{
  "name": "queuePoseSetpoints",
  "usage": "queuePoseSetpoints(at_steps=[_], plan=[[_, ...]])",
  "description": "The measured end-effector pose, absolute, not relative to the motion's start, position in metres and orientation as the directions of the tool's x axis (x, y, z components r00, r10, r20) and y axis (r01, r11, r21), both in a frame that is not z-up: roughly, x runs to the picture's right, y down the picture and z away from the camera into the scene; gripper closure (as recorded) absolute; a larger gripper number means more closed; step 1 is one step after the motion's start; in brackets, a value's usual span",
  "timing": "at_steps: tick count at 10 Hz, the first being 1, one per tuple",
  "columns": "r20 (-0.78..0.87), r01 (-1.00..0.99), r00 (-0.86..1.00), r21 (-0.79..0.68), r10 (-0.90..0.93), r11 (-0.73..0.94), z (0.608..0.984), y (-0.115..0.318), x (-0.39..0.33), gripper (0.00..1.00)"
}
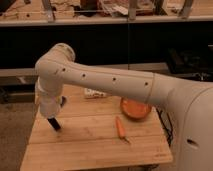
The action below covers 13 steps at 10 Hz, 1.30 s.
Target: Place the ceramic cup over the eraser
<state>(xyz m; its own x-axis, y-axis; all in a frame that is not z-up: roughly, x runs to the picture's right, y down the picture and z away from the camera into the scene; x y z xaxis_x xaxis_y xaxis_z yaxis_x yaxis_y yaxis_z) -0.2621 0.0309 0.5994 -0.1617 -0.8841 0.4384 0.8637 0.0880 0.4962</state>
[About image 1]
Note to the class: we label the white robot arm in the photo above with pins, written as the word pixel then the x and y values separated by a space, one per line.
pixel 190 102

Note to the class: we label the black eraser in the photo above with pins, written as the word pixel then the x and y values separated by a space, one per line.
pixel 54 123

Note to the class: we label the white power strip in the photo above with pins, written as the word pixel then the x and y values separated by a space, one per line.
pixel 91 94

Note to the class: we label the blue cloth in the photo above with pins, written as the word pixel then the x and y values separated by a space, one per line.
pixel 63 101

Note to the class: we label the orange carrot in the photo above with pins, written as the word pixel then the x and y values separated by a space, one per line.
pixel 121 130

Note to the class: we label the wooden table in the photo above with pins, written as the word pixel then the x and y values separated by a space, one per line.
pixel 88 137

